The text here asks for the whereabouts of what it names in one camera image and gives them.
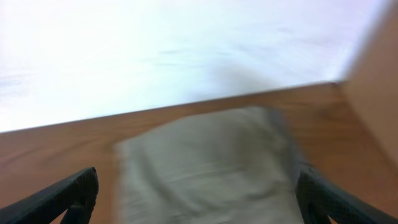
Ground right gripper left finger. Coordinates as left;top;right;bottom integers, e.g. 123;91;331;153
1;167;99;224

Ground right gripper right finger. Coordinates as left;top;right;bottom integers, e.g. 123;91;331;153
295;169;397;224

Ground khaki shorts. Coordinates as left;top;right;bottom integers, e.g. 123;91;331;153
115;107;303;223

